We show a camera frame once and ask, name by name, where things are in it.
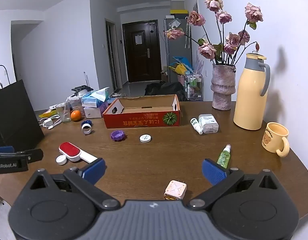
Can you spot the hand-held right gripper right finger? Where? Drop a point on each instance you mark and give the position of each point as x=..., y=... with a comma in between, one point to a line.
x=213, y=171

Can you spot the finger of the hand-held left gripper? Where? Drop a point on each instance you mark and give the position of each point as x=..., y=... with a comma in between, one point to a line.
x=35, y=155

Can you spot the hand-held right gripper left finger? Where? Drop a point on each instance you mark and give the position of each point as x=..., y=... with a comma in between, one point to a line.
x=95, y=170

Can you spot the green spray bottle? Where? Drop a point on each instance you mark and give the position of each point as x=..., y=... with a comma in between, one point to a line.
x=223, y=158

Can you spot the small white round lid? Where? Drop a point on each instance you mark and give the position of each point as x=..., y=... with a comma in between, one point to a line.
x=61, y=160

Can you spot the red and white lint brush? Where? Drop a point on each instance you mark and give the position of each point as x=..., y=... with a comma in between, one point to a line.
x=70, y=150

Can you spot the white tape roll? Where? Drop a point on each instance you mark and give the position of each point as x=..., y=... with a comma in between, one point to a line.
x=87, y=130

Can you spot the purple scalloped lid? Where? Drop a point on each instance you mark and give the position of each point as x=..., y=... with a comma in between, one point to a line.
x=117, y=135

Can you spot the pink charger plug cube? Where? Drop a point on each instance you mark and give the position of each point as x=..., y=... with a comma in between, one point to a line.
x=175, y=188

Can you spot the blue scalloped cap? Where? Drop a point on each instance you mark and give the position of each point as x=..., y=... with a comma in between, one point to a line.
x=86, y=123

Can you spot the white floss pick container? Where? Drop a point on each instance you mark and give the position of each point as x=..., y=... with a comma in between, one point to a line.
x=208, y=123

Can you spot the small white bottle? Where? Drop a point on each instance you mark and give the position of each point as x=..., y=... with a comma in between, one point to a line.
x=195, y=125

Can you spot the red cardboard box pumpkin print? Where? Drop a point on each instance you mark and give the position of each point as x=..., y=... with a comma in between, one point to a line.
x=144, y=121

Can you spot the yellow packet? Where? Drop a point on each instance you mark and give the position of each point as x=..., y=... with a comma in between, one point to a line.
x=46, y=113

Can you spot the black paper bag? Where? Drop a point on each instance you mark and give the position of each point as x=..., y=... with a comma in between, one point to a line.
x=14, y=117

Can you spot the glass cup with straw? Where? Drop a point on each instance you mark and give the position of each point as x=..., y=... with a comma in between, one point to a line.
x=63, y=112

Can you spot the orange fruit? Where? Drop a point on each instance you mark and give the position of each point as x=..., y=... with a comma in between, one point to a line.
x=76, y=115

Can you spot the purple and white tissue pack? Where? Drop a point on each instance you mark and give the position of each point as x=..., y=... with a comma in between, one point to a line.
x=94, y=111

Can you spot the clear plastic jar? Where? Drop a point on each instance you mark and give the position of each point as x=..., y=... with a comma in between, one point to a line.
x=74, y=102

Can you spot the yellow bear mug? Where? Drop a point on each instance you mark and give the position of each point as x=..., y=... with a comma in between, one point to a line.
x=272, y=137

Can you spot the blue tissue pack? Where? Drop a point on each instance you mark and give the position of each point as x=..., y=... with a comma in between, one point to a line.
x=94, y=100

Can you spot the black device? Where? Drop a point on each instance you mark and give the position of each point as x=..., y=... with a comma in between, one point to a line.
x=82, y=88

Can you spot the yellow thermos jug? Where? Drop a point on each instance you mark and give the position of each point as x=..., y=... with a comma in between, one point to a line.
x=250, y=97

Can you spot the pink textured vase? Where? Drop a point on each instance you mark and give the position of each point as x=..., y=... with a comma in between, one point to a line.
x=222, y=87

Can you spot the rolling cart with bottles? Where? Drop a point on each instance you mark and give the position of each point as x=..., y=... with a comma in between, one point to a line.
x=193, y=86

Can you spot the white mop stick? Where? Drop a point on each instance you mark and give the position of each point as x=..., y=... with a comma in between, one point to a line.
x=86, y=78

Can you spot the blue and yellow bags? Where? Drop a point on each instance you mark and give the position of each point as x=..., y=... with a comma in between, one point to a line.
x=181, y=66

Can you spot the dark wooden door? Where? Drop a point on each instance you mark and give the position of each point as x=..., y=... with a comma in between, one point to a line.
x=141, y=52

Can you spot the grey refrigerator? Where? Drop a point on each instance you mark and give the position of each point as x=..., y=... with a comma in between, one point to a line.
x=177, y=45

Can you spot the dried pink roses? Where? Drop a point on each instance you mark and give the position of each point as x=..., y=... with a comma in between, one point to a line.
x=231, y=40

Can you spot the folded clear umbrella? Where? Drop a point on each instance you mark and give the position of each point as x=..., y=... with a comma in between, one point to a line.
x=187, y=33

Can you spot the clear plastic bag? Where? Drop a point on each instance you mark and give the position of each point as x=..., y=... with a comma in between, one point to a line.
x=174, y=25

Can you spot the yellow and black box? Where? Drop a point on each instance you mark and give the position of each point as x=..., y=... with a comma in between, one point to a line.
x=179, y=12

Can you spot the purple wall decal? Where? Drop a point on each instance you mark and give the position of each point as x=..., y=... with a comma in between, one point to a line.
x=200, y=63

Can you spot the wall poster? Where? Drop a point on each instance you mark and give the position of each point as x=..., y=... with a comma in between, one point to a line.
x=195, y=7

